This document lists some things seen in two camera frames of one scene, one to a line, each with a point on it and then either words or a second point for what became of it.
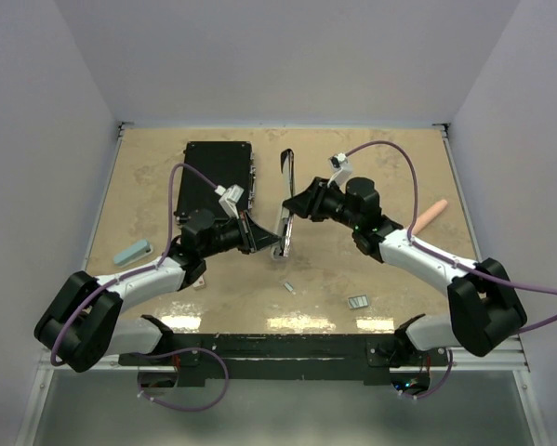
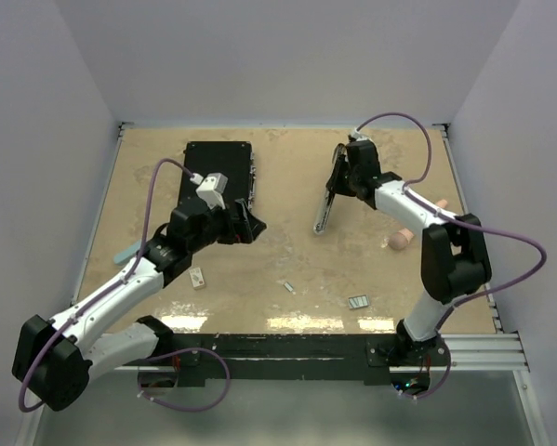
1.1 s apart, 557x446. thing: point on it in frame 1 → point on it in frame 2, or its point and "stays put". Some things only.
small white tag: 200,283 stays put
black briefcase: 225,163 stays put
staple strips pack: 358,301 stays put
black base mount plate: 286,360 stays put
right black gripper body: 330,204 → 355,176
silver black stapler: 288,190 → 327,202
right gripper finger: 304,203 → 340,179
